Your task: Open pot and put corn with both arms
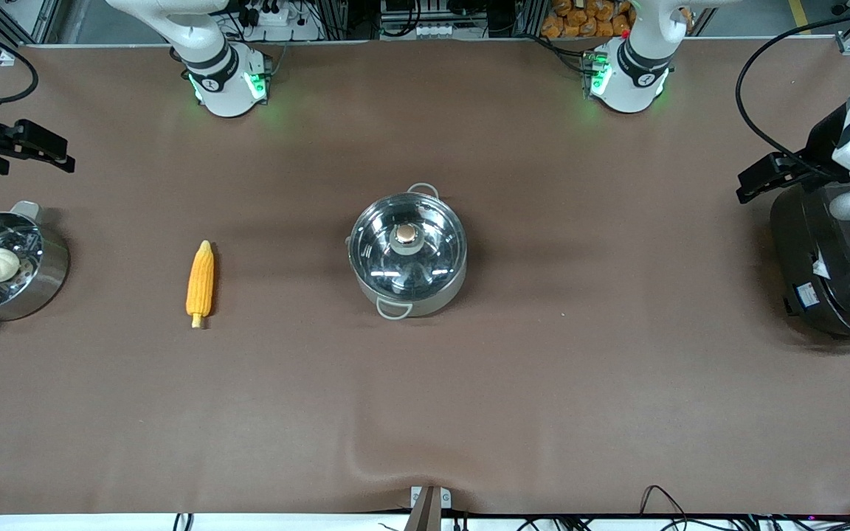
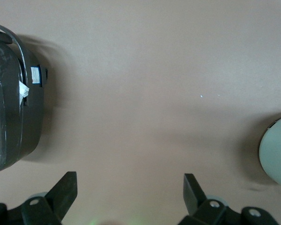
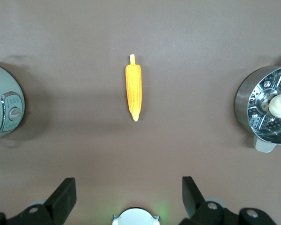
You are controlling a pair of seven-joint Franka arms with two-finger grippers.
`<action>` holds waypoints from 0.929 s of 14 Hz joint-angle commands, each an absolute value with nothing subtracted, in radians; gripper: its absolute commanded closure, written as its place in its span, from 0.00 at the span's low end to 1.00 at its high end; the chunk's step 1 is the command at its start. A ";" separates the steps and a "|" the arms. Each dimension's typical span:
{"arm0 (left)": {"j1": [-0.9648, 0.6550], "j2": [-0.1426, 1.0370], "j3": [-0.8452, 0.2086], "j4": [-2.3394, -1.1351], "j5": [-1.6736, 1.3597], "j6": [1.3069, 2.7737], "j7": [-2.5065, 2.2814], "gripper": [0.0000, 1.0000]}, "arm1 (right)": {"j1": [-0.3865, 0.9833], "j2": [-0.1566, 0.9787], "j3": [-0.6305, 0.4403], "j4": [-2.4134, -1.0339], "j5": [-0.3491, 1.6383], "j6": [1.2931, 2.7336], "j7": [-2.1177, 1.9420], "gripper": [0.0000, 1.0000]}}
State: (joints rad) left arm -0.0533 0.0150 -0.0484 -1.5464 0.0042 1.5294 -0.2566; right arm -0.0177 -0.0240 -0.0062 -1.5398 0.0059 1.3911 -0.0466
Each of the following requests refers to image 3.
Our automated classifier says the white steamed bun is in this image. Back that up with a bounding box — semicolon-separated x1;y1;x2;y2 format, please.
267;94;281;119

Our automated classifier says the perforated steel steamer basket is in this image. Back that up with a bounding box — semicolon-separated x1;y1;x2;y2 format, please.
247;69;281;137

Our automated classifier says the pale green electric pot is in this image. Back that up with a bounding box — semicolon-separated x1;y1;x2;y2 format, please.
0;61;26;142

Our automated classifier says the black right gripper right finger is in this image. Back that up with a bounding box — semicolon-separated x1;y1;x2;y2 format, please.
179;176;226;225

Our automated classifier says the brown table cloth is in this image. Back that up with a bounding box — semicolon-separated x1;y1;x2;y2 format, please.
0;0;281;225

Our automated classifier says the stainless steel steamer pot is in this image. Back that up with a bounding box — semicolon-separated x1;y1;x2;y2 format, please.
234;57;281;153

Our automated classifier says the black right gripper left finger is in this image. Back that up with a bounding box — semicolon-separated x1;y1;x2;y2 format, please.
7;177;77;225

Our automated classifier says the yellow corn cob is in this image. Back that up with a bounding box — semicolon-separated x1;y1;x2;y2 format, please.
125;54;144;122

